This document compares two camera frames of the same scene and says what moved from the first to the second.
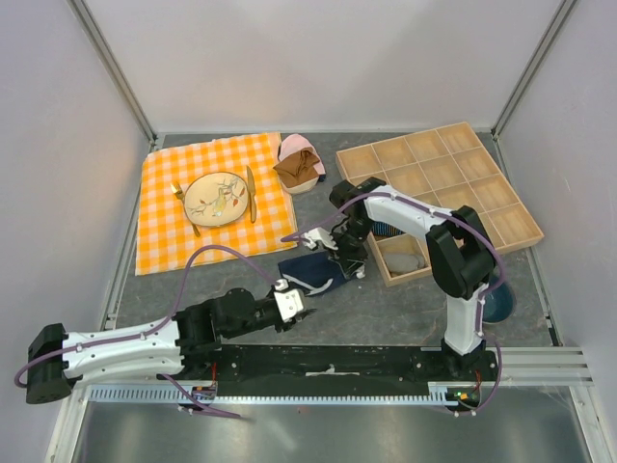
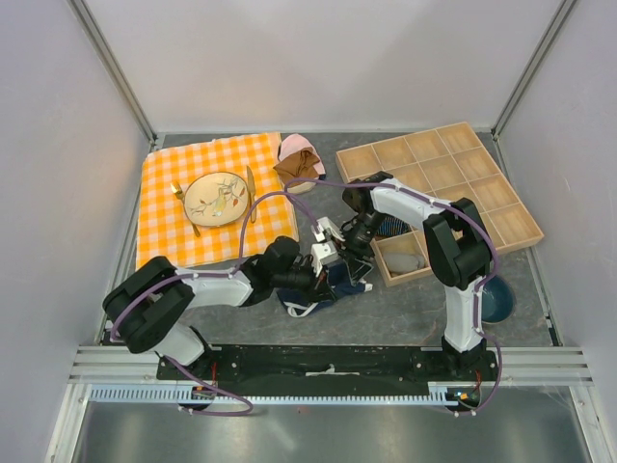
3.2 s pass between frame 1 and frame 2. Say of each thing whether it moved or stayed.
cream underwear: stayed
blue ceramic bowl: stayed
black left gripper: moved
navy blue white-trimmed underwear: moved
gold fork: stayed
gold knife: stayed
